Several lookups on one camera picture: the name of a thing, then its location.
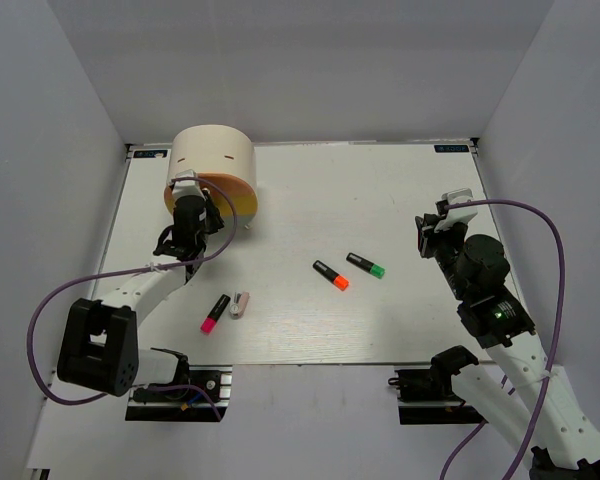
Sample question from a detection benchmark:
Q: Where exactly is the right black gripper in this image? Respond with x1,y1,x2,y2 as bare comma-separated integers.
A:
415,212,472,300

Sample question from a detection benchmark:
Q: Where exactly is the orange container drawer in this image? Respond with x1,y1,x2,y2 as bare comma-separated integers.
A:
163,173,258,228

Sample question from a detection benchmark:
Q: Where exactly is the orange cap black highlighter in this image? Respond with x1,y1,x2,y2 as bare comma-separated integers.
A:
312,260,349,291

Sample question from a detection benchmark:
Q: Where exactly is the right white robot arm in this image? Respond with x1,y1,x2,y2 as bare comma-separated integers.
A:
415,214,600,479

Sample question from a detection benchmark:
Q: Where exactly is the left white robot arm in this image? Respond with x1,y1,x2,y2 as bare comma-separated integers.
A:
57,190,224,399

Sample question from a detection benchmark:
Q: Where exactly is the cream cylindrical drawer container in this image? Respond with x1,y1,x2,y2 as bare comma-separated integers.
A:
167,125,257,213

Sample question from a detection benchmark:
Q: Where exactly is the green cap black highlighter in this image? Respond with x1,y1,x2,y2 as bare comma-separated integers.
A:
346,252,385,279

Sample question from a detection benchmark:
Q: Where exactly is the left blue table label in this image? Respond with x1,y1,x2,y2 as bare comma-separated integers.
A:
133,149,169,158

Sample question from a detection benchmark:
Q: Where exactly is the blue table label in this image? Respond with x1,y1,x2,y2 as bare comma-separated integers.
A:
133,149,169,158
434,144,470,153

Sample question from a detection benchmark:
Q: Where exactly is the right blue table label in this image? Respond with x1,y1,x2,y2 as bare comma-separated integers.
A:
434,144,470,153

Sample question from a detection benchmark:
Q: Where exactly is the pink cap black highlighter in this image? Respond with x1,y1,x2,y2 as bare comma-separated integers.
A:
200,294,231,335

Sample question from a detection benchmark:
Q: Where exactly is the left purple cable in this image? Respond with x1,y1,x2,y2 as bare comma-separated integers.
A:
26,176,239,421

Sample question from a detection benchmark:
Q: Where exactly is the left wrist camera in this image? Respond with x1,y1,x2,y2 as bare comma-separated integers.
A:
169,169,204,201

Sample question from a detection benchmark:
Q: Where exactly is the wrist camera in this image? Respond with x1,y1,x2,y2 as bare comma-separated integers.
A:
169,169,204,201
434,188,477,232

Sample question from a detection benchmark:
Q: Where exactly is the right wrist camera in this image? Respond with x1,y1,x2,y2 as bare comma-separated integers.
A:
434,188,477,232

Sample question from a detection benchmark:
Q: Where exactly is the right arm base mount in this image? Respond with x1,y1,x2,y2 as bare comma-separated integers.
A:
387,346,483,426

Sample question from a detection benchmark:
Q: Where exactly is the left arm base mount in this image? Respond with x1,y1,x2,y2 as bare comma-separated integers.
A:
125,366,233,423

